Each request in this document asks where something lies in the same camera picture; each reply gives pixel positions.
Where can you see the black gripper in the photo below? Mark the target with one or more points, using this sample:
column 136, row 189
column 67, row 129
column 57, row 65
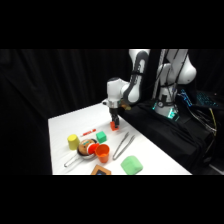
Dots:
column 114, row 111

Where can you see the red cube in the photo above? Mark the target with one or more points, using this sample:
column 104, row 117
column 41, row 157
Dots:
column 113, row 126

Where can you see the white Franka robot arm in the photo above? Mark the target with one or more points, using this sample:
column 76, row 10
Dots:
column 133, row 86

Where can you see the green cube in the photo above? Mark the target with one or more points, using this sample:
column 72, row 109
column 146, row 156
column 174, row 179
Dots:
column 101, row 137

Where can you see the metal tongs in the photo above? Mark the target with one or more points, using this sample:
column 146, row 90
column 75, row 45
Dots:
column 122, row 146

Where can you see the red and white marker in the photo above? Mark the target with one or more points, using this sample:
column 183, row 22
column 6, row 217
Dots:
column 88, row 132

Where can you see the orange plastic cup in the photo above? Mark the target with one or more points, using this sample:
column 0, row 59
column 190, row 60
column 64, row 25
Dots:
column 102, row 153

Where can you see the red and white toy can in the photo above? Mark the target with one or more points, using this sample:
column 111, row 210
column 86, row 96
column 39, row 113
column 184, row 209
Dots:
column 92, row 148

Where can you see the brown toy food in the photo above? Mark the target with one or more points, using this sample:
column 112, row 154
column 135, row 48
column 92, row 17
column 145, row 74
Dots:
column 84, row 145

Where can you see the yellow plastic cup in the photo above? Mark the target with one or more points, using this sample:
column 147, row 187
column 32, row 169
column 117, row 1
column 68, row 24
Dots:
column 73, row 142

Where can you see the light green plastic box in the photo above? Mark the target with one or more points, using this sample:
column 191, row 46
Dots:
column 131, row 165

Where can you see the wooden framed black slate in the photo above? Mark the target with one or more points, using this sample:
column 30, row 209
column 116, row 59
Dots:
column 101, row 170

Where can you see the black cloth covered stand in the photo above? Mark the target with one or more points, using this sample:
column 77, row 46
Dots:
column 166, row 133

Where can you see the black curtain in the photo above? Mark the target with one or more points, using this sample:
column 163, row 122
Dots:
column 50, row 86

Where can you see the blue backlit keyboard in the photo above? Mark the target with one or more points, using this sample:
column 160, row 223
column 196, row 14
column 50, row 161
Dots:
column 206, row 99

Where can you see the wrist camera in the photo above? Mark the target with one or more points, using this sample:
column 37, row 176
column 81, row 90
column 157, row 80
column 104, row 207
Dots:
column 125, row 106

